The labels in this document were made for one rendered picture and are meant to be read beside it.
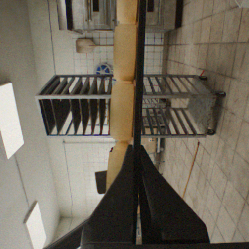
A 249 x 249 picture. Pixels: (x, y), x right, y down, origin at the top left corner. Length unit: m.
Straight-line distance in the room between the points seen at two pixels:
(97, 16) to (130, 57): 3.44
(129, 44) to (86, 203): 6.36
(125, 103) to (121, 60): 0.04
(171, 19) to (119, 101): 3.55
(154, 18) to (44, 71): 2.73
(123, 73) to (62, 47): 4.60
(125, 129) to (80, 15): 3.54
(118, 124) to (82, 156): 5.31
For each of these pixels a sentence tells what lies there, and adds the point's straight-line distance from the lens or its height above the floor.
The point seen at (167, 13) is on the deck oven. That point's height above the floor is 0.26.
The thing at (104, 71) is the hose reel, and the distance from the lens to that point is 4.59.
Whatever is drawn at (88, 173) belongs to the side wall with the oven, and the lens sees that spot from 5.74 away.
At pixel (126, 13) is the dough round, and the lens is 0.20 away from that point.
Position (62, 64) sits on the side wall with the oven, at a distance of 4.79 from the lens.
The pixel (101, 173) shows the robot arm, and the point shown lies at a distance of 0.63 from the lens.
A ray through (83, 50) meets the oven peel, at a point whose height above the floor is 1.86.
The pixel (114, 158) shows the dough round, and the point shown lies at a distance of 0.16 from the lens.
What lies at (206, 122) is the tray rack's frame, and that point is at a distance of 2.12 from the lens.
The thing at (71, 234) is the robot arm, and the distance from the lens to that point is 0.68.
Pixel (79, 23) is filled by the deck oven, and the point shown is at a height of 1.71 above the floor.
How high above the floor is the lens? 1.00
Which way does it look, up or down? 1 degrees down
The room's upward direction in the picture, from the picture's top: 90 degrees counter-clockwise
